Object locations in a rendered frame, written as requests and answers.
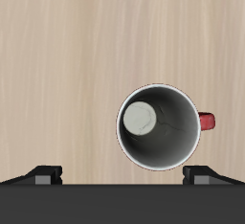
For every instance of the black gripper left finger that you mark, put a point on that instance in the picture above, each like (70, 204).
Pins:
(44, 173)

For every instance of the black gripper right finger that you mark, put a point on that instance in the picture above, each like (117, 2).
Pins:
(200, 173)

